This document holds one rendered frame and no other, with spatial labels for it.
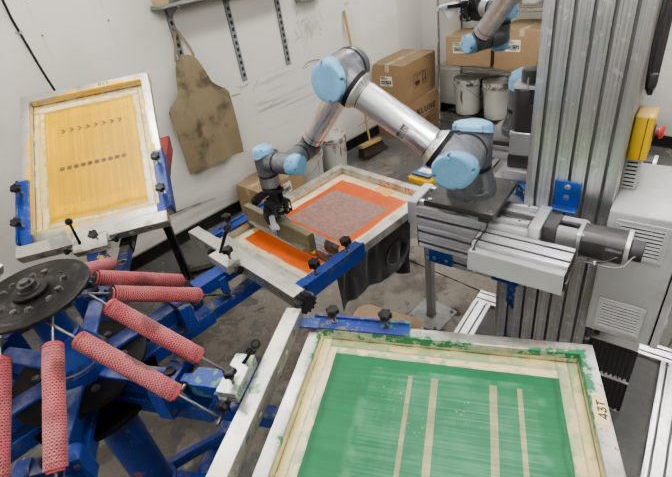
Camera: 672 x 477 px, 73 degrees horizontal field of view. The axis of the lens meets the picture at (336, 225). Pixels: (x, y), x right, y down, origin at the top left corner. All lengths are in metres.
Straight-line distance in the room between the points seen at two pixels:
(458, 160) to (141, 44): 2.76
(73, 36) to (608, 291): 3.16
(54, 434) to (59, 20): 2.63
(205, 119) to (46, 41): 1.13
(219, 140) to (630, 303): 3.07
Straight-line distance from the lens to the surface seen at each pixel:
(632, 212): 1.52
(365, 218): 1.96
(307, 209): 2.09
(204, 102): 3.76
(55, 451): 1.29
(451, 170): 1.25
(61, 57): 3.44
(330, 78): 1.29
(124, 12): 3.57
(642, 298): 1.67
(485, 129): 1.37
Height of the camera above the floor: 2.00
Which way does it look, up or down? 33 degrees down
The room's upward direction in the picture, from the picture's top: 10 degrees counter-clockwise
